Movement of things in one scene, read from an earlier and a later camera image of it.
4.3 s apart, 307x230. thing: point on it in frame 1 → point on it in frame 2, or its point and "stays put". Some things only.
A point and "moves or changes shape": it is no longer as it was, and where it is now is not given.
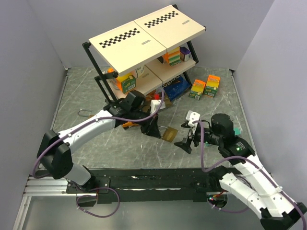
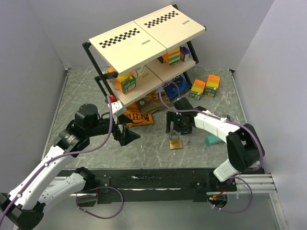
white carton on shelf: (141, 71) stays put
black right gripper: (185, 146) → (172, 116)
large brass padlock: (167, 133) moves or changes shape
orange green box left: (197, 89) stays put
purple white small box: (184, 53) stays put
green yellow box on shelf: (128, 82) stays put
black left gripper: (151, 128) → (127, 135)
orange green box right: (212, 84) stays put
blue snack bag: (175, 87) stays put
